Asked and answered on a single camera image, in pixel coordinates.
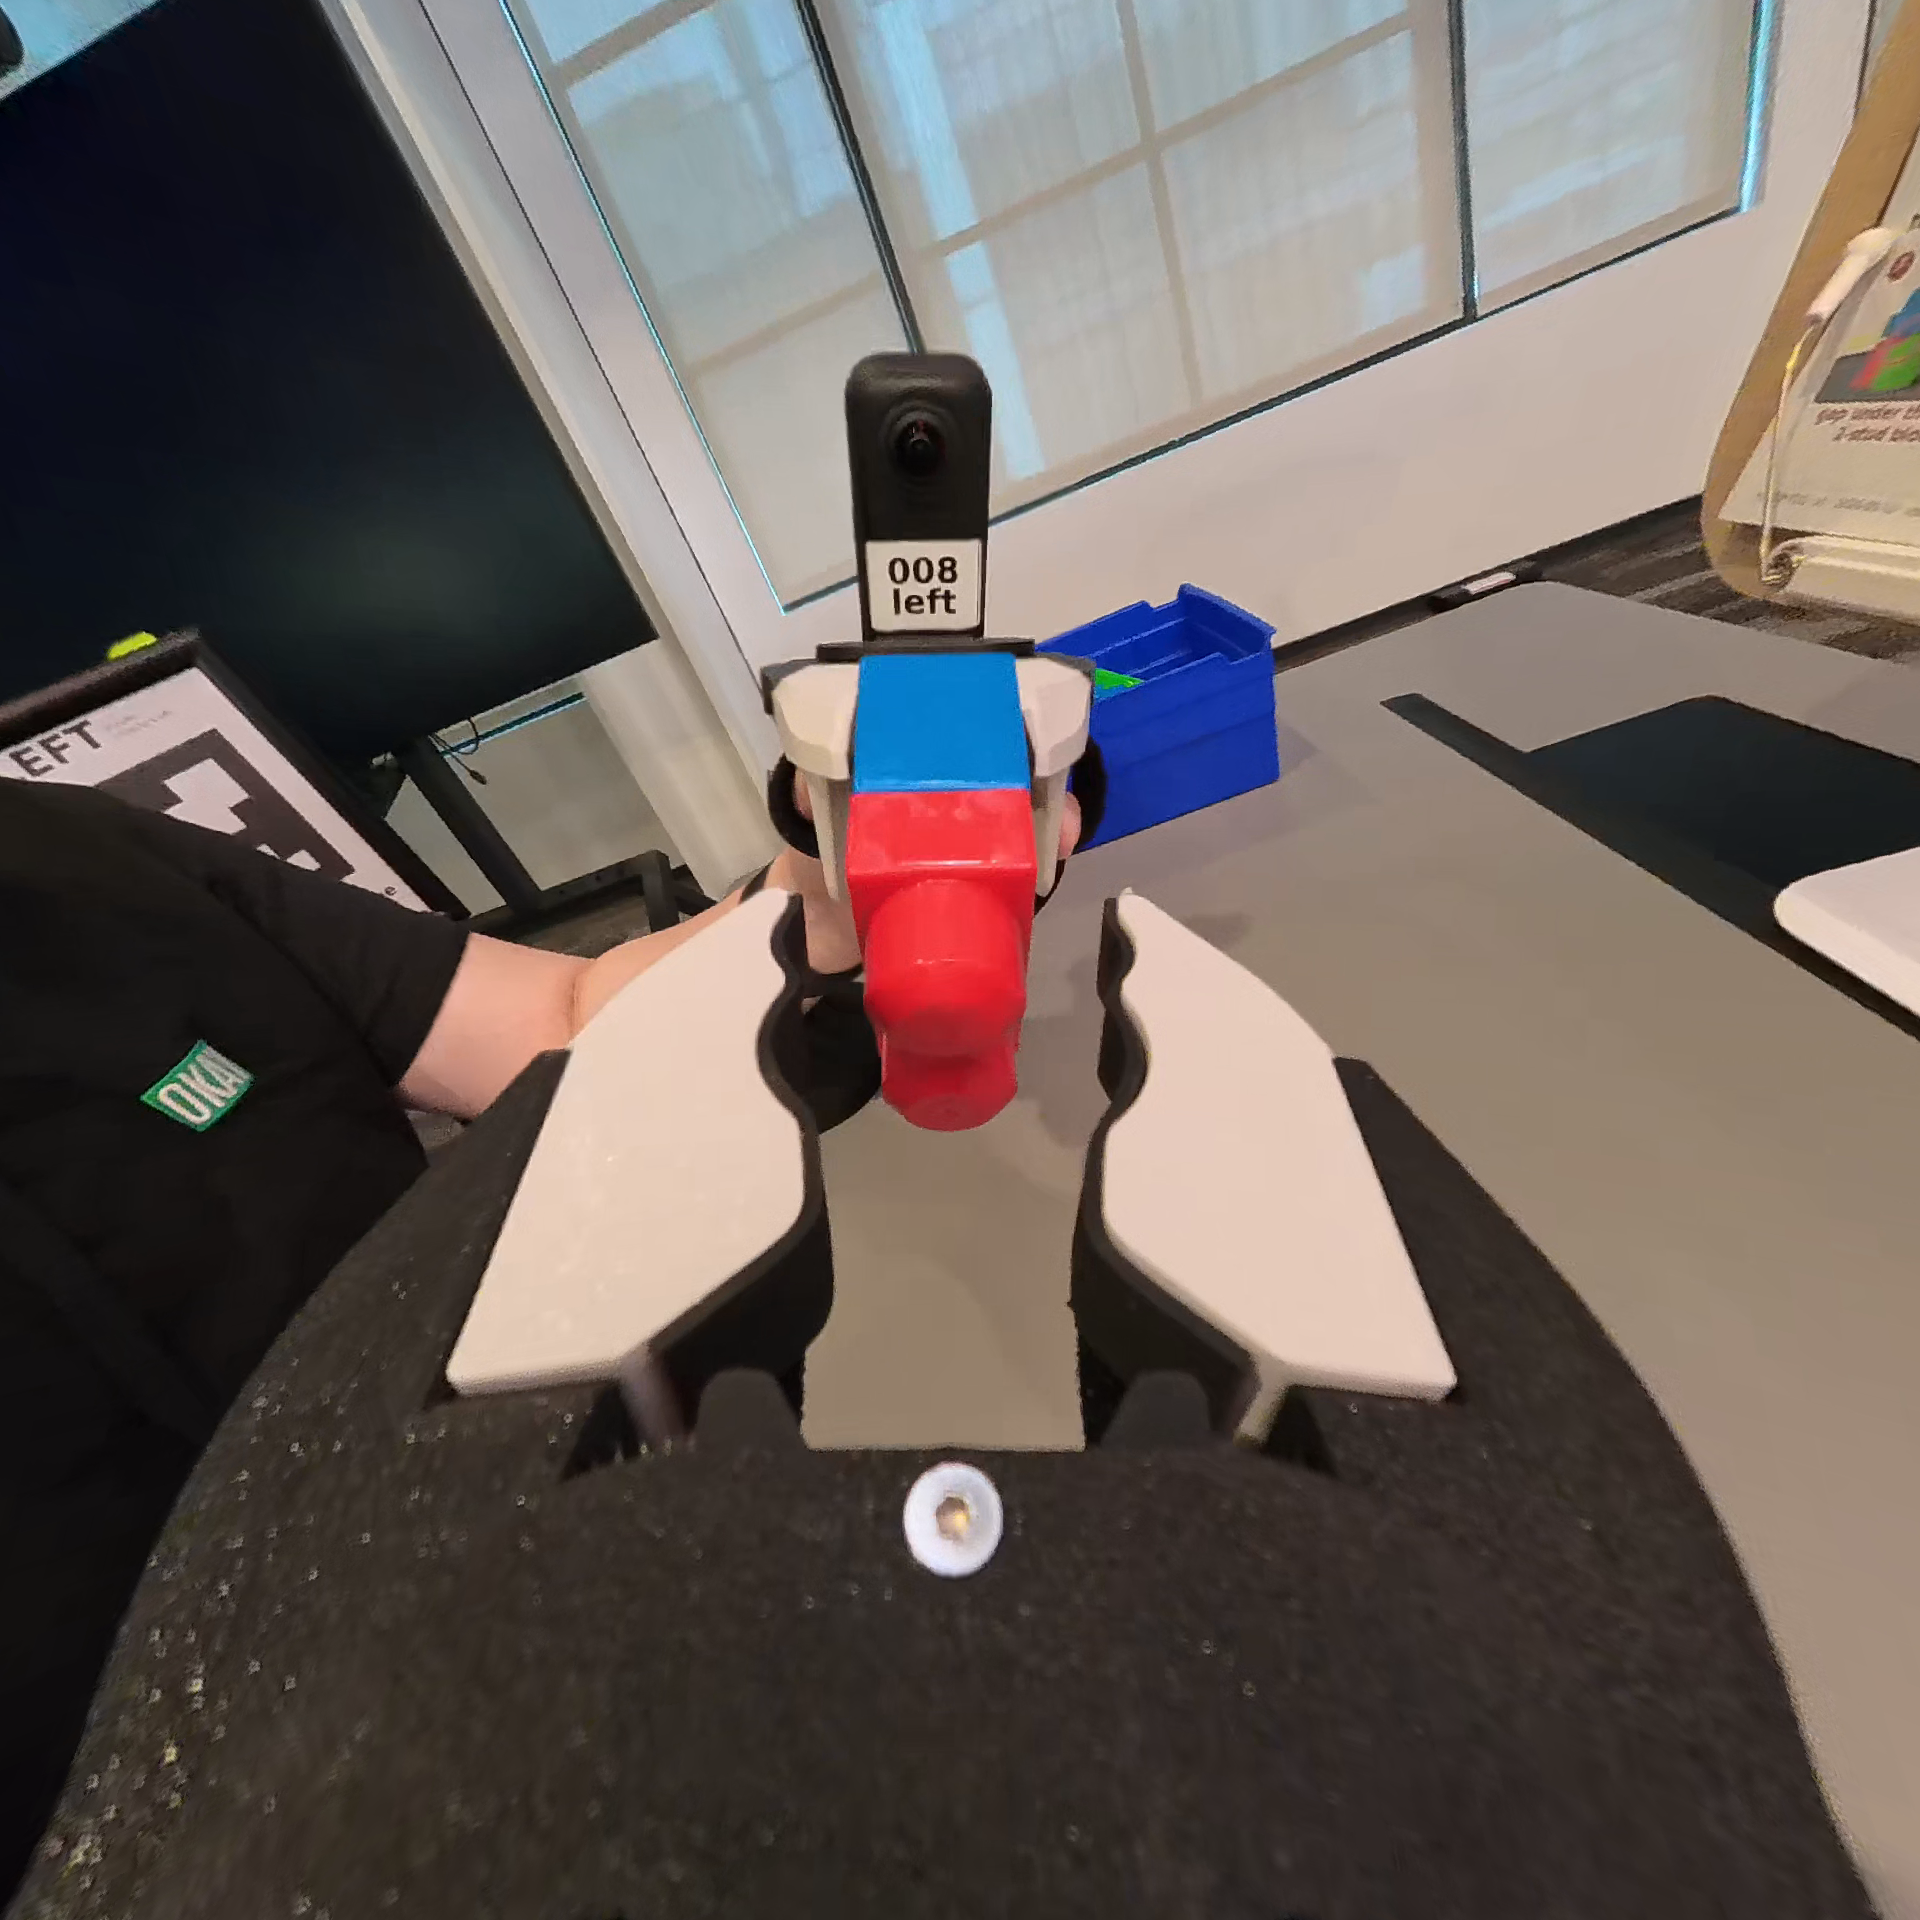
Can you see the person's left hand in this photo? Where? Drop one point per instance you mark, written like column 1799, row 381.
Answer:
column 827, row 886

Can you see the white board stand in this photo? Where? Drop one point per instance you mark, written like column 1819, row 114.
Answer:
column 1861, row 931

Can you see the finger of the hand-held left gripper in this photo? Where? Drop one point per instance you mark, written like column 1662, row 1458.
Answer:
column 819, row 728
column 1060, row 721

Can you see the blue plastic bin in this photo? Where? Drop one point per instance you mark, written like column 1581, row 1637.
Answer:
column 1184, row 750

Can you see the wooden display board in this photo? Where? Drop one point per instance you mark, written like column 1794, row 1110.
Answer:
column 1787, row 301

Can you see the person's left forearm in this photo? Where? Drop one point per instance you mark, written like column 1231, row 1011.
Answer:
column 525, row 1005

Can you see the black floor outlet box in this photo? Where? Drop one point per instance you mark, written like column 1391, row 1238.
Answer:
column 1485, row 583

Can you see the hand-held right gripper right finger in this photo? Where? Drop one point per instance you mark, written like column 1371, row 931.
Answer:
column 1260, row 1185

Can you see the red one-stud block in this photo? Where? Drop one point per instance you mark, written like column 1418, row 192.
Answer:
column 938, row 931

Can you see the grey desk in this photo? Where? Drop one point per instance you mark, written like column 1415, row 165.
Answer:
column 1501, row 1200

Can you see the blue one-stud block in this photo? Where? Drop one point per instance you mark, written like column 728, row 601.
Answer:
column 938, row 721

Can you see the person in black shirt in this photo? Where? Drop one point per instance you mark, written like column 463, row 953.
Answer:
column 181, row 1200

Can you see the framed marker sign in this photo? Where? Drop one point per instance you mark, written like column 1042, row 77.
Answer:
column 181, row 763

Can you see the black desk plate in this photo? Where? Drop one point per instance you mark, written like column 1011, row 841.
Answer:
column 1694, row 810

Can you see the black monitor stand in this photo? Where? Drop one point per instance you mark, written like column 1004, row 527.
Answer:
column 494, row 810

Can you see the large window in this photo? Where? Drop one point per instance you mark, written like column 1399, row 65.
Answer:
column 1126, row 194

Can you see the black monitor screen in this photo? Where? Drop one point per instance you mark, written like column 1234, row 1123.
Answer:
column 270, row 376

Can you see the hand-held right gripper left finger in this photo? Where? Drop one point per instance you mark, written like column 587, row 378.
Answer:
column 645, row 1185

